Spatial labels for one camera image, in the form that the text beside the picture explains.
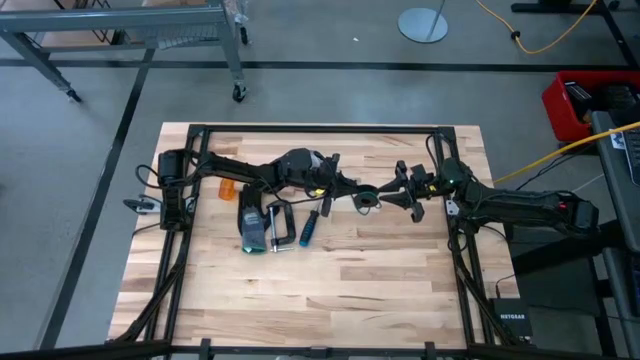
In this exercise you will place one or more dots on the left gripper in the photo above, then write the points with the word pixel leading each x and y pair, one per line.
pixel 341 181

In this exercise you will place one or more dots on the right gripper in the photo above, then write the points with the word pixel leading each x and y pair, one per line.
pixel 427 190

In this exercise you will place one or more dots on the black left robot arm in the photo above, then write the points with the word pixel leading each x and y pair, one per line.
pixel 240 170

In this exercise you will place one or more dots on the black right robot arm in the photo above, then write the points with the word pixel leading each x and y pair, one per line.
pixel 525 207

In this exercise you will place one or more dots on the black C-clamp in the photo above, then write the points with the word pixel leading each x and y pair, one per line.
pixel 291 222

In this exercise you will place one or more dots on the orange plastic bottle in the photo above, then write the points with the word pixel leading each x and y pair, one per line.
pixel 227 190

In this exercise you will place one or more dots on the large red plastic crate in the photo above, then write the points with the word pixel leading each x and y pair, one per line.
pixel 555 115

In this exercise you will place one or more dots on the black device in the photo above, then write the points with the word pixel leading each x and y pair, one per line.
pixel 580 100
pixel 620 102

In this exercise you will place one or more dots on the grey desk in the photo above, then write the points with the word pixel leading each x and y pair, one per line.
pixel 615 200

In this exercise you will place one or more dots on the clear plastic wrap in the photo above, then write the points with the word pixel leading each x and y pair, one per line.
pixel 240 12

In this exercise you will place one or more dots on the white paper label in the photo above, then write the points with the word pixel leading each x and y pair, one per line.
pixel 619 141

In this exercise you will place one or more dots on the black keyboard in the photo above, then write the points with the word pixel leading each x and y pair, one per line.
pixel 635 160

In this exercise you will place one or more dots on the black stand foot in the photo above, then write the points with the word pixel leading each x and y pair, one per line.
pixel 560 7

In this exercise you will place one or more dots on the grey wood-topped workbench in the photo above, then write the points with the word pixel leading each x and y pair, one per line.
pixel 125 17

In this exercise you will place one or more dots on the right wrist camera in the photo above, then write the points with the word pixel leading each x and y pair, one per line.
pixel 422 172

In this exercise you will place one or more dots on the white mounting bracket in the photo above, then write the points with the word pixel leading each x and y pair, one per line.
pixel 452 207

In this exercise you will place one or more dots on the black aluminium table frame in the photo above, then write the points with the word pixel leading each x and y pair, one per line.
pixel 250 129

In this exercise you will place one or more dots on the black Netgear switch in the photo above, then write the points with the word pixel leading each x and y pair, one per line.
pixel 510 325

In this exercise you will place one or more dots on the grey clamp bracket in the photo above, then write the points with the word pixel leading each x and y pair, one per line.
pixel 137 205

